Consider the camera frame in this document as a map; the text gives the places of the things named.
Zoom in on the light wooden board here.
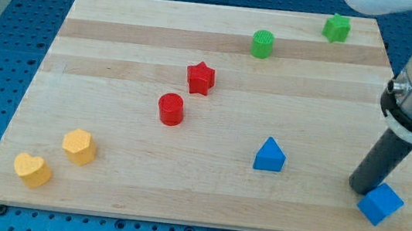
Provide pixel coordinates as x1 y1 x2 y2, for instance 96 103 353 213
0 0 412 231

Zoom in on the red star block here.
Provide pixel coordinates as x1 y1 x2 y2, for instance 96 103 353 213
186 62 216 96

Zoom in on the green star block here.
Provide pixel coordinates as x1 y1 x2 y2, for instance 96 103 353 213
322 13 351 42

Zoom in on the red cylinder block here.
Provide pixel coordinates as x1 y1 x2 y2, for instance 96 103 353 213
158 93 184 126

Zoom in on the blue triangle block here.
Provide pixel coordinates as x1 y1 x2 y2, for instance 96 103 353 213
252 137 287 172

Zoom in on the green cylinder block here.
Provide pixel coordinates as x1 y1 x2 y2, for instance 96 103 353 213
250 29 274 59

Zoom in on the yellow hexagon block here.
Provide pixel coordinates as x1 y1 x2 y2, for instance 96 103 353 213
62 129 97 166

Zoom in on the yellow heart block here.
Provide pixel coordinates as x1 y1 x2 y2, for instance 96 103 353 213
14 152 53 189

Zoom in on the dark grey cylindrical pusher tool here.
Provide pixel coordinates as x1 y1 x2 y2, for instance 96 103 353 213
349 128 412 195

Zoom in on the blue cube block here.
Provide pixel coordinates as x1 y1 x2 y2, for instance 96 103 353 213
357 183 404 226

